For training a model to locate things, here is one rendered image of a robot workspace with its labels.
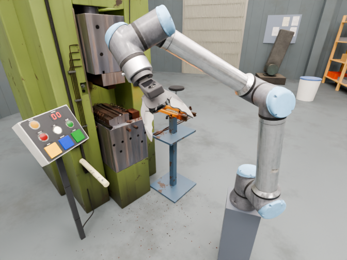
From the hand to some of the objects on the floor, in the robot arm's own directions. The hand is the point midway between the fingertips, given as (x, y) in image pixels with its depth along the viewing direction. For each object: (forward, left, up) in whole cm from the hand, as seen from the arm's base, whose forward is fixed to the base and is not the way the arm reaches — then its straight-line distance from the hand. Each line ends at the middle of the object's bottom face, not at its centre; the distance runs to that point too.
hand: (173, 130), depth 60 cm
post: (+97, -32, -138) cm, 171 cm away
